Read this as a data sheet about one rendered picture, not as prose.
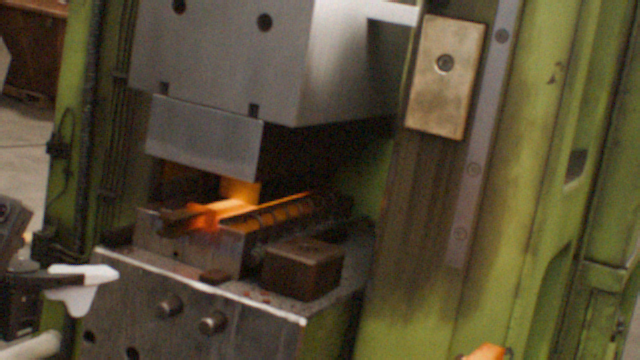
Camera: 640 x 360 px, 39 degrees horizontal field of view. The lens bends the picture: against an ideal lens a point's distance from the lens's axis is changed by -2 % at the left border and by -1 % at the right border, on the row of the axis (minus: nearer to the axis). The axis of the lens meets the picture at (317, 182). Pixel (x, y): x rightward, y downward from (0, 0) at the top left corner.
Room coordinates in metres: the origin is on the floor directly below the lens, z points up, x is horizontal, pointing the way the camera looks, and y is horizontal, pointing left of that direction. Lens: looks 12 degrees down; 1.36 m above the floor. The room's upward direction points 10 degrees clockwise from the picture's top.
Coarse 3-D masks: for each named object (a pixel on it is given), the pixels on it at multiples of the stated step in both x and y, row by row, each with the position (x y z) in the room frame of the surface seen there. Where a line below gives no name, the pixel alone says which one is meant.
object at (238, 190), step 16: (224, 176) 1.46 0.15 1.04; (288, 176) 1.52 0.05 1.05; (304, 176) 1.58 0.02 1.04; (320, 176) 1.64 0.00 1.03; (224, 192) 1.46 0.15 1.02; (240, 192) 1.45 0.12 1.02; (256, 192) 1.43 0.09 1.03; (272, 192) 1.47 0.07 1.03; (288, 192) 1.53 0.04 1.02; (304, 192) 1.59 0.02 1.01
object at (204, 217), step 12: (192, 204) 1.35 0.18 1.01; (216, 204) 1.40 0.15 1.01; (228, 204) 1.42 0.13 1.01; (240, 204) 1.43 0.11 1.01; (168, 216) 1.27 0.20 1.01; (180, 216) 1.28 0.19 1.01; (192, 216) 1.30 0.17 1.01; (204, 216) 1.34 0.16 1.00; (216, 216) 1.36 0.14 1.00; (168, 228) 1.26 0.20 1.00; (180, 228) 1.29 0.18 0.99; (192, 228) 1.31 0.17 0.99; (204, 228) 1.34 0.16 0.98
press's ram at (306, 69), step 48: (144, 0) 1.42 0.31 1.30; (192, 0) 1.39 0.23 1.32; (240, 0) 1.35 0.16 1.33; (288, 0) 1.32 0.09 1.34; (336, 0) 1.37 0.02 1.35; (384, 0) 1.54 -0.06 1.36; (144, 48) 1.42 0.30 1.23; (192, 48) 1.38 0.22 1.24; (240, 48) 1.35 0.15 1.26; (288, 48) 1.32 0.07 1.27; (336, 48) 1.40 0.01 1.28; (384, 48) 1.58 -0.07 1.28; (192, 96) 1.38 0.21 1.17; (240, 96) 1.34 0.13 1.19; (288, 96) 1.31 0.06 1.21; (336, 96) 1.43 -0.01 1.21; (384, 96) 1.62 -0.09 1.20
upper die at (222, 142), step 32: (160, 96) 1.40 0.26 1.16; (160, 128) 1.40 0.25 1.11; (192, 128) 1.37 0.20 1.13; (224, 128) 1.35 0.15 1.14; (256, 128) 1.33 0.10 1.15; (288, 128) 1.40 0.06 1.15; (320, 128) 1.51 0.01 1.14; (352, 128) 1.64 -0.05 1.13; (192, 160) 1.37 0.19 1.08; (224, 160) 1.35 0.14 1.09; (256, 160) 1.33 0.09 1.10; (288, 160) 1.42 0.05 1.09; (320, 160) 1.54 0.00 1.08
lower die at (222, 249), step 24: (216, 192) 1.60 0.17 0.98; (312, 192) 1.65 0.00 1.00; (336, 192) 1.72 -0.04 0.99; (144, 216) 1.40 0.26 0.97; (240, 216) 1.41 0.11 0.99; (264, 216) 1.44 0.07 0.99; (336, 216) 1.64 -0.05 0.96; (144, 240) 1.40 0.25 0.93; (168, 240) 1.38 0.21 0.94; (192, 240) 1.36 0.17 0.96; (216, 240) 1.34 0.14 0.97; (240, 240) 1.33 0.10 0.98; (264, 240) 1.39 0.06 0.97; (192, 264) 1.36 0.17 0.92; (216, 264) 1.34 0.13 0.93; (240, 264) 1.33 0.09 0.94
